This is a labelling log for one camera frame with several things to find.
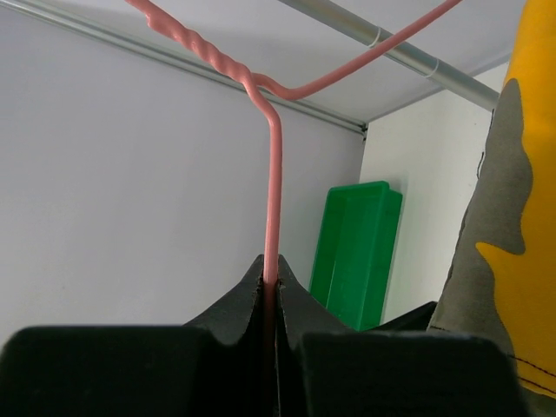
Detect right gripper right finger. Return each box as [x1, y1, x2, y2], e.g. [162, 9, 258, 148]
[276, 257, 526, 416]

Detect yellow camouflage trousers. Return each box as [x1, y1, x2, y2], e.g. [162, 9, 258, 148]
[428, 1, 555, 416]

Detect green plastic bin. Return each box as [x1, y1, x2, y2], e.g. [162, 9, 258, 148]
[309, 181, 403, 331]

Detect white clothes rack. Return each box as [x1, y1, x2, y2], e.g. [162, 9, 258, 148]
[283, 0, 500, 111]

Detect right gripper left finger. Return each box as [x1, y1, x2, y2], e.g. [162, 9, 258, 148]
[1, 258, 273, 416]

